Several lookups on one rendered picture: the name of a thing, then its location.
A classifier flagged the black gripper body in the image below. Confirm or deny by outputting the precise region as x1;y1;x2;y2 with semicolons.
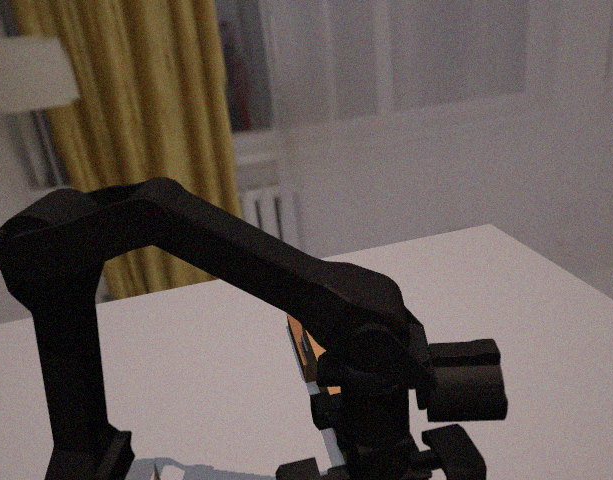
275;420;486;480

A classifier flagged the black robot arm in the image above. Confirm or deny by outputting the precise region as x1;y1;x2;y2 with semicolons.
0;177;509;480

